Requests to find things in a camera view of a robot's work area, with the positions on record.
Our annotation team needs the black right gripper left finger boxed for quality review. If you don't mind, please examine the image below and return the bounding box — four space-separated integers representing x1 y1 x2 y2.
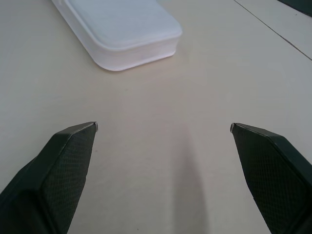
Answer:
0 121 98 234

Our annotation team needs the white plastic lidded box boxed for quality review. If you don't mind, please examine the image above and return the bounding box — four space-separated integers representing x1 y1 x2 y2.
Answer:
50 0 183 72

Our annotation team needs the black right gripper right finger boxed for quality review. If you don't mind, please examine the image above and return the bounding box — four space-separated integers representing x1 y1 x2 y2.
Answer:
230 122 312 234

